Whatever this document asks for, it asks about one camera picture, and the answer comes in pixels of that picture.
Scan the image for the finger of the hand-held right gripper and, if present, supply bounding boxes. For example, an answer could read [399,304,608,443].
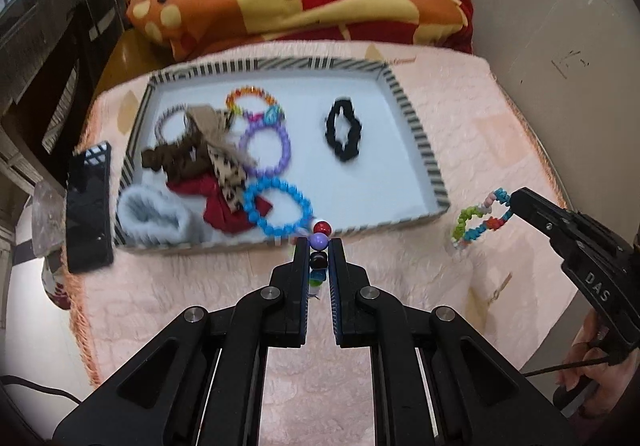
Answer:
[507,187,568,238]

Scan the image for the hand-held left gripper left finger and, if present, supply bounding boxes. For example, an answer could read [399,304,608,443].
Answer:
[52,237,312,446]

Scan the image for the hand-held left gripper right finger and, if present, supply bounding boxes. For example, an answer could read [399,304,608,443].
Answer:
[327,237,536,446]

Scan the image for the mixed colour bead bracelet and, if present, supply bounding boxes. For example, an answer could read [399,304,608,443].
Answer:
[297,218,333,299]

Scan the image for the green pink twisted bracelet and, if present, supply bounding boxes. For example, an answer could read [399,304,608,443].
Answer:
[450,188,513,247]

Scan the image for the blue bead bracelet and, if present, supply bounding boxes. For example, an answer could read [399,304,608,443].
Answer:
[242,177,313,239]

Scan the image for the black scrunchie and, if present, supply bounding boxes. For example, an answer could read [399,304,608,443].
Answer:
[325,97,363,163]

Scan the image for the purple bead bracelet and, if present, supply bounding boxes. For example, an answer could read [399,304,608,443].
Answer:
[238,122,292,179]

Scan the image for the brown scrunchie with leopard bow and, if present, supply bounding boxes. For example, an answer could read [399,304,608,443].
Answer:
[141,105,256,217]

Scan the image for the white tray with striped rim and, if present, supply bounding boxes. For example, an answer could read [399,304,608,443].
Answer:
[112,57,449,252]

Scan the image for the rainbow bead bracelet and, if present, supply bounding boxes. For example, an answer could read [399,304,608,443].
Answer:
[225,86,286,127]

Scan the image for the grey bead bracelet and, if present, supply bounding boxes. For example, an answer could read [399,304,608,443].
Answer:
[155,106,193,145]

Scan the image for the person's right hand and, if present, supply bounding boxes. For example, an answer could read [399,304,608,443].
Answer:
[555,311,640,427]

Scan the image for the pink fluffy mat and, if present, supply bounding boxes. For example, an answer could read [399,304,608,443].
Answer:
[70,40,573,446]

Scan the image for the red fabric bow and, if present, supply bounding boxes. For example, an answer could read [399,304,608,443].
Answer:
[166,176,273,232]

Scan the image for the light blue fluffy scrunchie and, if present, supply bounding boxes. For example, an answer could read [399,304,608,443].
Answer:
[117,183,201,247]

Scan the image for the black smartphone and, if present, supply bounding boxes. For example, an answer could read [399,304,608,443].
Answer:
[65,141,115,274]

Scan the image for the red patterned cloth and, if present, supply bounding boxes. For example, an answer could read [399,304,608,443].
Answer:
[42,253,72,310]

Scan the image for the clear plastic bag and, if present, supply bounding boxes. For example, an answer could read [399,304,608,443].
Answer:
[31,183,68,259]

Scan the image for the orange red printed blanket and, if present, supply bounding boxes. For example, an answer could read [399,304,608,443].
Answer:
[125,0,473,62]

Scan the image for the dark wooden furniture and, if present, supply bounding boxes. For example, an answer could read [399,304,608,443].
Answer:
[0,1,126,167]

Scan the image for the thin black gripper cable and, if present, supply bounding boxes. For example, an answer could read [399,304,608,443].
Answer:
[522,360,608,375]

